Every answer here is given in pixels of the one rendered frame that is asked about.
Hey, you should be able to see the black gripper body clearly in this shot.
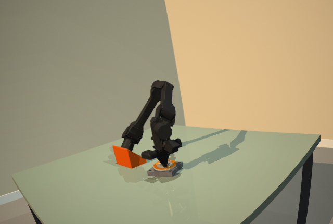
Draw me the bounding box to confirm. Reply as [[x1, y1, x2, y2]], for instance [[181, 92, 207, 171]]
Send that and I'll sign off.
[[141, 136, 168, 160]]

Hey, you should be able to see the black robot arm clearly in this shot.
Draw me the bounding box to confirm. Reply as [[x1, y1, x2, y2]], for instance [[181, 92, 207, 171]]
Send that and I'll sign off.
[[121, 80, 181, 154]]

